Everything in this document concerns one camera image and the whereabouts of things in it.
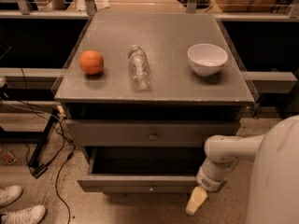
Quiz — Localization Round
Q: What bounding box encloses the grey drawer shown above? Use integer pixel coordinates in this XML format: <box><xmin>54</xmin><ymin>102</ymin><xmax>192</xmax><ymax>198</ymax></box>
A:
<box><xmin>66</xmin><ymin>119</ymin><xmax>240</xmax><ymax>147</ymax></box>
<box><xmin>76</xmin><ymin>146</ymin><xmax>228</xmax><ymax>194</ymax></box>

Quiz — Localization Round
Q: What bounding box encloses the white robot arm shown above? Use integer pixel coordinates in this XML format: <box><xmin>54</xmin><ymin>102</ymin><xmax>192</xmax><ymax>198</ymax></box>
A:
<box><xmin>186</xmin><ymin>115</ymin><xmax>299</xmax><ymax>224</ymax></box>

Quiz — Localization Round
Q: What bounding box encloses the grey drawer cabinet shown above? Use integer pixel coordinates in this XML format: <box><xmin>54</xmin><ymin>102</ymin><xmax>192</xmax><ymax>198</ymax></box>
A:
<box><xmin>53</xmin><ymin>12</ymin><xmax>256</xmax><ymax>194</ymax></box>

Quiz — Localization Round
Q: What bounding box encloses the grey top drawer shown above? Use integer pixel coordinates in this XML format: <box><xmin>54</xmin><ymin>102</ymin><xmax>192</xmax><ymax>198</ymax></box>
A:
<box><xmin>66</xmin><ymin>119</ymin><xmax>240</xmax><ymax>147</ymax></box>

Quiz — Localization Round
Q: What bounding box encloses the white ceramic bowl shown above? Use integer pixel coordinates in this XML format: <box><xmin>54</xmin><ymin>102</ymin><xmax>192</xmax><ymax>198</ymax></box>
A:
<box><xmin>187</xmin><ymin>44</ymin><xmax>228</xmax><ymax>77</ymax></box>

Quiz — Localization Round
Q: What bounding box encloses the clear plastic water bottle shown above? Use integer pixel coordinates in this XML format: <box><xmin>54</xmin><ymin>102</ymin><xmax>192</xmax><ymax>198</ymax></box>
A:
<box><xmin>128</xmin><ymin>45</ymin><xmax>151</xmax><ymax>91</ymax></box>

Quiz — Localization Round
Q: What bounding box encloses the black metal stand leg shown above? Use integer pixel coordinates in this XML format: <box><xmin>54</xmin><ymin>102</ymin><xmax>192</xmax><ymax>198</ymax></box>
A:
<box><xmin>28</xmin><ymin>110</ymin><xmax>58</xmax><ymax>178</ymax></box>

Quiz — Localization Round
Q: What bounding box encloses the white sneaker lower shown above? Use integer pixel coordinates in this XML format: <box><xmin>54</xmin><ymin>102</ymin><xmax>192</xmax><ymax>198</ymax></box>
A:
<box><xmin>0</xmin><ymin>205</ymin><xmax>47</xmax><ymax>224</ymax></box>

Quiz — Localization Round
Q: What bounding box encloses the white sneaker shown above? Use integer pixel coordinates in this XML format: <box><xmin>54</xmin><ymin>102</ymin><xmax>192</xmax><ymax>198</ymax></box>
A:
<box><xmin>0</xmin><ymin>185</ymin><xmax>22</xmax><ymax>207</ymax></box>
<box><xmin>0</xmin><ymin>205</ymin><xmax>47</xmax><ymax>224</ymax></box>

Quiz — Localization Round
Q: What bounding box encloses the orange ball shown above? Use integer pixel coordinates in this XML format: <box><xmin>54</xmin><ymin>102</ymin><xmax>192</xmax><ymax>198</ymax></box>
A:
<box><xmin>79</xmin><ymin>50</ymin><xmax>104</xmax><ymax>75</ymax></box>

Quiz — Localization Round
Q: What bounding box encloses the white sneaker upper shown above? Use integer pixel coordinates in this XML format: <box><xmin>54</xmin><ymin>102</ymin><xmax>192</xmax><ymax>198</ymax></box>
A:
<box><xmin>0</xmin><ymin>185</ymin><xmax>22</xmax><ymax>207</ymax></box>

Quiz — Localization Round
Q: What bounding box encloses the small red floor object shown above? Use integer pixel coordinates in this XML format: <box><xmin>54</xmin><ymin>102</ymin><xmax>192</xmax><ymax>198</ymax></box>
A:
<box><xmin>0</xmin><ymin>150</ymin><xmax>16</xmax><ymax>164</ymax></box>

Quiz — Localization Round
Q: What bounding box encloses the black floor cable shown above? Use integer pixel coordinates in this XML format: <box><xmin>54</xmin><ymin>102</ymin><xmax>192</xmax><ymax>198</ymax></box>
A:
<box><xmin>18</xmin><ymin>67</ymin><xmax>78</xmax><ymax>224</ymax></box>

